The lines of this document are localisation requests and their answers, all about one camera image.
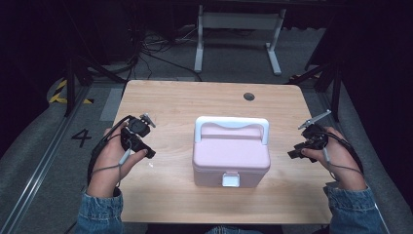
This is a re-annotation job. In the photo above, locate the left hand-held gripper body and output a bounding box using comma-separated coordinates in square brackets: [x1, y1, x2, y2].
[121, 112, 157, 154]

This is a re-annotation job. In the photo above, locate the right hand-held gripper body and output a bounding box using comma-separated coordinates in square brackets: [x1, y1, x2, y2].
[297, 108, 332, 152]

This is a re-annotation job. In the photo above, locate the pink storage box white handle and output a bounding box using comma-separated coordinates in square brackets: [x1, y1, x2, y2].
[191, 115, 272, 189]

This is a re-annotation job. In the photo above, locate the person's right hand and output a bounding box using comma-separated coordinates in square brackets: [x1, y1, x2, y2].
[300, 126, 367, 192]

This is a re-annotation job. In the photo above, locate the person's left hand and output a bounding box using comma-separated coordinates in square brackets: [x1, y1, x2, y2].
[87, 124, 149, 199]

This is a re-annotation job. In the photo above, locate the black metal stand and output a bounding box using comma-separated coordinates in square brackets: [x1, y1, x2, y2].
[61, 0, 127, 118]
[284, 58, 343, 124]

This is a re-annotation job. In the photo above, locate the yellow and black floor tape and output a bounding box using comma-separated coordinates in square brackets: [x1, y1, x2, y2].
[48, 79, 95, 105]

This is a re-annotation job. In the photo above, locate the grey cable of left gripper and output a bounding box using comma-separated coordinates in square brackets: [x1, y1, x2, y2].
[90, 139, 133, 189]

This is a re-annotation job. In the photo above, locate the grey cable of gripper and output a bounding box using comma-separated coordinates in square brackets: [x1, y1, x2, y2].
[90, 139, 133, 189]
[321, 144, 365, 182]

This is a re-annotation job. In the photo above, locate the grey cable of right gripper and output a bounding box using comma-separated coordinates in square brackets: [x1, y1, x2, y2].
[321, 144, 365, 182]

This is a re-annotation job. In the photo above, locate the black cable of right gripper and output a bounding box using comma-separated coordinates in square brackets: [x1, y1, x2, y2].
[319, 129, 365, 176]

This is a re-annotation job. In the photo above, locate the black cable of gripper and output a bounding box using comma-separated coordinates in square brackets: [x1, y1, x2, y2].
[86, 114, 135, 187]
[319, 129, 365, 176]

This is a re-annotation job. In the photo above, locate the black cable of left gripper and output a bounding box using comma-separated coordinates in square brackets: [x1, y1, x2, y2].
[86, 114, 135, 187]

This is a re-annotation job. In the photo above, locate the bundle of black floor cables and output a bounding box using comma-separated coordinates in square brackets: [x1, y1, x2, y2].
[129, 27, 203, 83]

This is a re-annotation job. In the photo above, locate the metal floor rail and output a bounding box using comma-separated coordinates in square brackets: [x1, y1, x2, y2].
[0, 83, 93, 234]

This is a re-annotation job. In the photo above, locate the white metal desk frame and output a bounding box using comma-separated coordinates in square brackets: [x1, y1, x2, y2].
[193, 4, 287, 77]

